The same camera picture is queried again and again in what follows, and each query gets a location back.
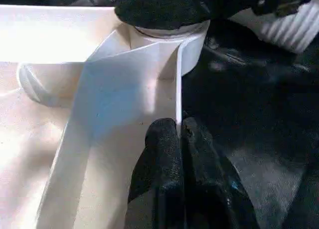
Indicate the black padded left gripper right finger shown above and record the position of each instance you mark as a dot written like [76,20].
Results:
[209,184]

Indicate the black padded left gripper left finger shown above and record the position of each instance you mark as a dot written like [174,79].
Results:
[159,179]

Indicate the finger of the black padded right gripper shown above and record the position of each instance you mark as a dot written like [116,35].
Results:
[162,9]

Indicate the white plastic table leg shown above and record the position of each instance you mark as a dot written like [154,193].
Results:
[174,32]
[286,32]

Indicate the white plastic table top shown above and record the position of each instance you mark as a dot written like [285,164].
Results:
[112,101]

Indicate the black work mat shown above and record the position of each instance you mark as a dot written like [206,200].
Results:
[249,89]

